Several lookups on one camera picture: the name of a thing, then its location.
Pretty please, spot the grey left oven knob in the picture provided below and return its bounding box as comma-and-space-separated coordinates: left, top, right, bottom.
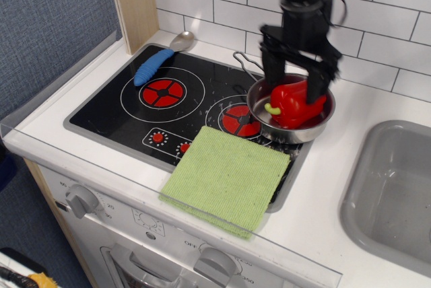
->
65, 184, 99, 219

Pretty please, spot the grey right oven knob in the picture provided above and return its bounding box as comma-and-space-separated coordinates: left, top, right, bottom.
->
193, 248, 237, 287

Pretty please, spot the wooden side post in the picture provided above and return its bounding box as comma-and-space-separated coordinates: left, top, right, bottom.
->
114, 0, 160, 55

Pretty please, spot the black toy stovetop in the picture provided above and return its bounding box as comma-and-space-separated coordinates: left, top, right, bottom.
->
64, 45, 310, 213

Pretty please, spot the yellow object at corner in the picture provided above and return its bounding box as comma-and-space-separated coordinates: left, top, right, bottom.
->
28, 273, 58, 288

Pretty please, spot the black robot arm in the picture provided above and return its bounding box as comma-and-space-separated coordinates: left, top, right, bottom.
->
261, 0, 341, 104

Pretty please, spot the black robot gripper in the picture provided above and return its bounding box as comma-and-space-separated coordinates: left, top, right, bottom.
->
260, 0, 341, 104

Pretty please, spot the white toy oven front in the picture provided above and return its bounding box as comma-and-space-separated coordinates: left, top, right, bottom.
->
39, 166, 327, 287

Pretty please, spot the red toy bell pepper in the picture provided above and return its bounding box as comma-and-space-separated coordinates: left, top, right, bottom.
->
264, 80, 327, 129

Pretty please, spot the grey toy sink basin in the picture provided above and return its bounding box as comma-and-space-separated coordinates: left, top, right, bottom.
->
340, 120, 430, 277

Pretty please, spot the blue handled metal spoon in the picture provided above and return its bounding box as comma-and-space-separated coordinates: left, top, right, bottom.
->
133, 31, 195, 86

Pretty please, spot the green woven cloth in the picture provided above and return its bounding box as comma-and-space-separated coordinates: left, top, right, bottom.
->
159, 127, 290, 240

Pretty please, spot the stainless steel pot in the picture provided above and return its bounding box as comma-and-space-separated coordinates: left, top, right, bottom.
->
245, 71, 335, 144

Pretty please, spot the grey oven knob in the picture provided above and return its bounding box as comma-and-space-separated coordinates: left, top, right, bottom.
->
65, 184, 99, 219
193, 248, 237, 287

